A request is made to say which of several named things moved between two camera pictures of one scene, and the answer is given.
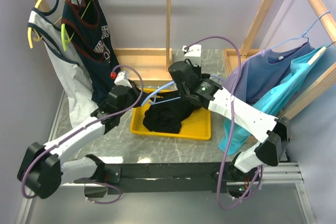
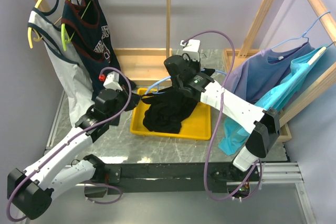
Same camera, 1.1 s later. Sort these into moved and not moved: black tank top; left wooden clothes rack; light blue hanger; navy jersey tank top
Moved: light blue hanger
Not moved: black tank top; left wooden clothes rack; navy jersey tank top
